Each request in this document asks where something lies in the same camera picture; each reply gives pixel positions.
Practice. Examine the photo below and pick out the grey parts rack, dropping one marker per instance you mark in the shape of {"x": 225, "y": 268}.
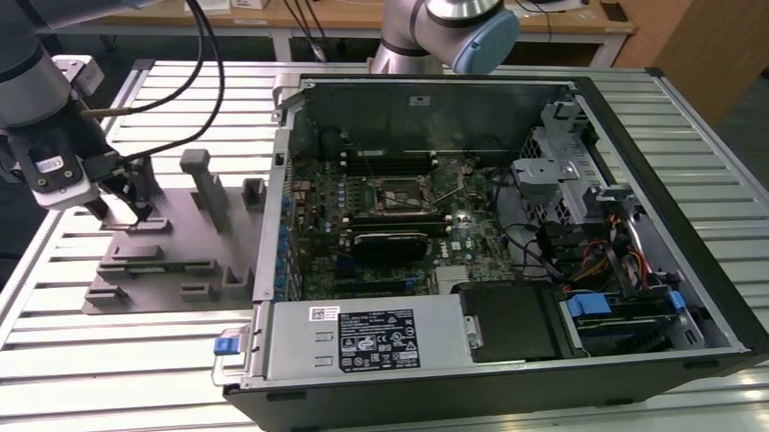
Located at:
{"x": 174, "y": 211}

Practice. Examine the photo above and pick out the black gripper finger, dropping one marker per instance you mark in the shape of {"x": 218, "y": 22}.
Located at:
{"x": 141, "y": 189}
{"x": 98, "y": 207}

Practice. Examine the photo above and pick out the black phone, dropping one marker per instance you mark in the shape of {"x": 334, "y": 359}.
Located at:
{"x": 615, "y": 11}

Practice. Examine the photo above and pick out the wooden desk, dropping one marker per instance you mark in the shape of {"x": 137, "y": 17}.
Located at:
{"x": 277, "y": 21}

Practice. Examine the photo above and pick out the white paper box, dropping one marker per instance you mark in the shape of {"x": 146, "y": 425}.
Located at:
{"x": 219, "y": 4}

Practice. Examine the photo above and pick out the wooden cabinet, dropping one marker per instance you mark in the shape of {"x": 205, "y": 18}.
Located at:
{"x": 709, "y": 54}

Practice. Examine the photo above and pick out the black plastic shroud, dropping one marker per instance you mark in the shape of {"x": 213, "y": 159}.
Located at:
{"x": 517, "y": 324}

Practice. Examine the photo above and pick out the blue case latch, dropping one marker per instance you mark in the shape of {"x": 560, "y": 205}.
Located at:
{"x": 225, "y": 345}

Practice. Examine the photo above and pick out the grey box with black bracket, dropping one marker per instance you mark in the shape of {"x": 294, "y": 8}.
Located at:
{"x": 90, "y": 74}

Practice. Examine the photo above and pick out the metal drive cage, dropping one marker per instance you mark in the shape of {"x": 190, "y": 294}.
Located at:
{"x": 544, "y": 173}

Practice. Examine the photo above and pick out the black expansion slot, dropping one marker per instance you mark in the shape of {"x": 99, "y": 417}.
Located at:
{"x": 369, "y": 286}

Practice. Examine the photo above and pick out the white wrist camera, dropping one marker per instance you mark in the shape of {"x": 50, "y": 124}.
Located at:
{"x": 63, "y": 198}

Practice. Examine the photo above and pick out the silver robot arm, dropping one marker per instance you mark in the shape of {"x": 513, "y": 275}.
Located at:
{"x": 27, "y": 85}

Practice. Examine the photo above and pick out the black connector block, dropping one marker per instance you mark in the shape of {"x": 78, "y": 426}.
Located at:
{"x": 102, "y": 168}

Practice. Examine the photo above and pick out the green RAM stick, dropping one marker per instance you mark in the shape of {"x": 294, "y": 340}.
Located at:
{"x": 158, "y": 269}

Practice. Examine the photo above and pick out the green motherboard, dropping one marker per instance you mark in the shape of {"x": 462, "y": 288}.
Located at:
{"x": 481, "y": 265}

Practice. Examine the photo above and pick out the hard disk in blue carrier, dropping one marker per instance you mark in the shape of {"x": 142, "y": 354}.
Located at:
{"x": 592, "y": 306}

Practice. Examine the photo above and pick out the silver CPU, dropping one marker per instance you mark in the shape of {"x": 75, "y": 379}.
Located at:
{"x": 123, "y": 226}

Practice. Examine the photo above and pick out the black graphics card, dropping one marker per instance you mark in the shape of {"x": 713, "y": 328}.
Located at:
{"x": 390, "y": 247}

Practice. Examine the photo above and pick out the CPU socket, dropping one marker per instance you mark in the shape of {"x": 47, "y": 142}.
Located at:
{"x": 400, "y": 198}

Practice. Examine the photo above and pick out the silver power supply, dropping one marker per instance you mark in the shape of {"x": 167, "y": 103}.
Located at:
{"x": 301, "y": 342}

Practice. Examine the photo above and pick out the black open PC case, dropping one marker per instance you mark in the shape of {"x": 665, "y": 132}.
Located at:
{"x": 421, "y": 405}

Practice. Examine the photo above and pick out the small white label box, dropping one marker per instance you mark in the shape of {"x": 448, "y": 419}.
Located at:
{"x": 249, "y": 3}

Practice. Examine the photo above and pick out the silver chipset heatsink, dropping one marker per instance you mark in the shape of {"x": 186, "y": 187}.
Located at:
{"x": 453, "y": 276}

